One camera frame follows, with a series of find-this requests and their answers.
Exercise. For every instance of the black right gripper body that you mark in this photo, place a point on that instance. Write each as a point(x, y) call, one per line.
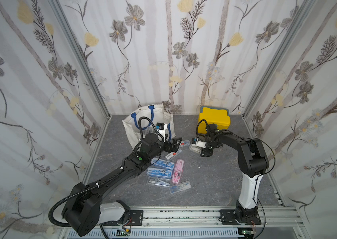
point(206, 148)

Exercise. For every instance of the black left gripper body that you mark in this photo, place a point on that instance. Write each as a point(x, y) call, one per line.
point(159, 148)

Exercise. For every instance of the small blue clear case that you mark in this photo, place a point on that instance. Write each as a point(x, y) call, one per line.
point(185, 143)

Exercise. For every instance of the pink compass case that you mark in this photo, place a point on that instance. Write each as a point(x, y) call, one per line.
point(177, 172)

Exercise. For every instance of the clear compass case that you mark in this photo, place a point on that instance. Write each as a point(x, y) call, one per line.
point(160, 182)
point(180, 187)

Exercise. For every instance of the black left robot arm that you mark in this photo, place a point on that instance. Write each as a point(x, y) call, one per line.
point(84, 207)

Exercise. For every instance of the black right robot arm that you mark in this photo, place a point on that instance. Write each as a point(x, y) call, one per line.
point(252, 161)

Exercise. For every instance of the blue compass case lower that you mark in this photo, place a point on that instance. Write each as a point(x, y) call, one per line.
point(160, 173)

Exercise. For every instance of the blue compass case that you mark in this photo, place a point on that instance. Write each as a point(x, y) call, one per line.
point(164, 164)
point(160, 173)

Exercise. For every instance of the blue compass case upper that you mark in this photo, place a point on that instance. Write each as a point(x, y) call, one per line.
point(164, 164)

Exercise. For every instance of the red label clear case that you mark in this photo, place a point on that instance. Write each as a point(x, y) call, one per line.
point(173, 154)

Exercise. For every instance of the yellow storage box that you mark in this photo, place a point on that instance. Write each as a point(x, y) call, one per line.
point(218, 116)

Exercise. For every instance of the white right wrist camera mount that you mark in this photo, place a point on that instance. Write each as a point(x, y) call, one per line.
point(198, 143)

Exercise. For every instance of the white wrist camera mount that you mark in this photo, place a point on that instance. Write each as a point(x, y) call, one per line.
point(198, 143)
point(162, 128)

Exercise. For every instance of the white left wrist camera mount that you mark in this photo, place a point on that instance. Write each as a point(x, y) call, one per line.
point(162, 128)

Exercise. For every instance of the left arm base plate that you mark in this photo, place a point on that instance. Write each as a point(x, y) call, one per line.
point(133, 218)

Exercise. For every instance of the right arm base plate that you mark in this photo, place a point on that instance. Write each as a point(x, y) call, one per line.
point(240, 217)

